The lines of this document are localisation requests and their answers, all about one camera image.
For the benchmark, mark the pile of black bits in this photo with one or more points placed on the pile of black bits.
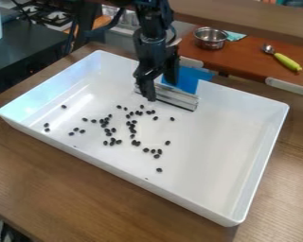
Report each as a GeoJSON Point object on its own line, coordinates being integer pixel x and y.
{"type": "Point", "coordinates": [116, 129]}

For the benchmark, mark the white tray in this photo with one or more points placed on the white tray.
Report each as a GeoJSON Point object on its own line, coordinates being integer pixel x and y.
{"type": "Point", "coordinates": [149, 138]}

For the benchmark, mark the toy stove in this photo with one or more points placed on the toy stove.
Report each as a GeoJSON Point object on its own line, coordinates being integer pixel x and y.
{"type": "Point", "coordinates": [44, 14]}

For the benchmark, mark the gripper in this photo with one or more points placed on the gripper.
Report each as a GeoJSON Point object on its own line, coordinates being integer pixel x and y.
{"type": "Point", "coordinates": [154, 55]}

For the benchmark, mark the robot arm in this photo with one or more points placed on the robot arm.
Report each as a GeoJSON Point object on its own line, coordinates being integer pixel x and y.
{"type": "Point", "coordinates": [152, 17]}

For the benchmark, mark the silver pot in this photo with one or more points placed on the silver pot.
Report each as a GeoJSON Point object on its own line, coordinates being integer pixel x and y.
{"type": "Point", "coordinates": [210, 38]}

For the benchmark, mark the teal cloth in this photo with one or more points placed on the teal cloth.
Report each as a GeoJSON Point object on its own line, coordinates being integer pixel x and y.
{"type": "Point", "coordinates": [235, 35]}

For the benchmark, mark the blue and silver sweeping tool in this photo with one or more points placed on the blue and silver sweeping tool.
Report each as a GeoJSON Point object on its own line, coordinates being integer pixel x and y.
{"type": "Point", "coordinates": [179, 89]}

